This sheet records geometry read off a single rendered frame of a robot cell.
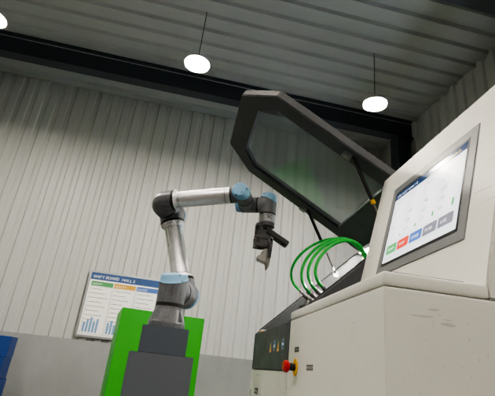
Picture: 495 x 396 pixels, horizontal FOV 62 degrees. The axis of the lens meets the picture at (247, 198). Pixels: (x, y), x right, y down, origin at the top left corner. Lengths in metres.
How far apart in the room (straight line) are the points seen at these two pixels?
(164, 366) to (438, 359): 1.06
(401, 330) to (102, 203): 8.24
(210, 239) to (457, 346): 7.90
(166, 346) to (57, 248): 7.11
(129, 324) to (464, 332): 4.34
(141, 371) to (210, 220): 7.25
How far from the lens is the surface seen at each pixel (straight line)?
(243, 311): 8.47
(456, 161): 1.29
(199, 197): 1.89
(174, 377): 1.68
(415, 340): 0.87
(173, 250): 1.98
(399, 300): 0.86
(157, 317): 1.77
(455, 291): 0.93
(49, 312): 8.53
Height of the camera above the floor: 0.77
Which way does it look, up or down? 23 degrees up
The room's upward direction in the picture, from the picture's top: 6 degrees clockwise
